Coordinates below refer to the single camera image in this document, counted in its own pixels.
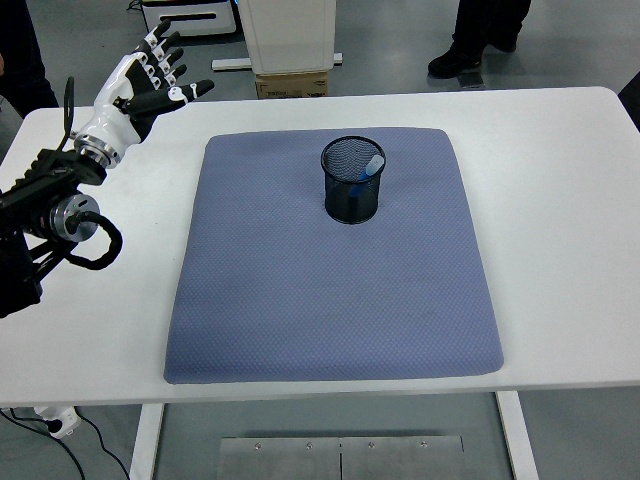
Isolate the black floor cable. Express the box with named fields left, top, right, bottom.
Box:
left=78, top=414, right=132, bottom=480
left=0, top=407, right=87, bottom=480

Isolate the blue marker with clear cap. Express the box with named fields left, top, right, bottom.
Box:
left=347, top=153, right=386, bottom=202

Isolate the person with black shoes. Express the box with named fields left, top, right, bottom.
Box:
left=427, top=0, right=532, bottom=79

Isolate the white appliance with black slot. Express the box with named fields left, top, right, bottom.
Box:
left=139, top=0, right=239, bottom=40

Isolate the blue-grey textured mat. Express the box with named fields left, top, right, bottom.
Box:
left=163, top=127, right=505, bottom=385

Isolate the white cabinet base bar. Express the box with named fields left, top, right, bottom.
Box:
left=211, top=52, right=345, bottom=71

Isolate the black furniture corner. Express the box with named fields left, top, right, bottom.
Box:
left=618, top=69, right=640, bottom=134

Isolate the person in dark trousers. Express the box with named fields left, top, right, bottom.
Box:
left=0, top=0, right=60, bottom=117

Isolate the cardboard box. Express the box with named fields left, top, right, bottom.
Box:
left=255, top=69, right=331, bottom=100

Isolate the grey metal plate with screws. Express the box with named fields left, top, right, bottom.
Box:
left=219, top=436, right=465, bottom=480

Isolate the white table leg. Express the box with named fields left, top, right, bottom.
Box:
left=494, top=392, right=540, bottom=480
left=128, top=402, right=166, bottom=480

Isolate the black mesh pen holder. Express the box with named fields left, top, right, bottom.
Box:
left=320, top=134, right=387, bottom=225

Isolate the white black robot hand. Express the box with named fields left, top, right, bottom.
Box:
left=77, top=18, right=216, bottom=150

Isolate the white cabinet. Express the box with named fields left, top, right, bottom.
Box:
left=238, top=0, right=337, bottom=75

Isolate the white power strip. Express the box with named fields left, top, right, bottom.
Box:
left=33, top=404, right=83, bottom=440

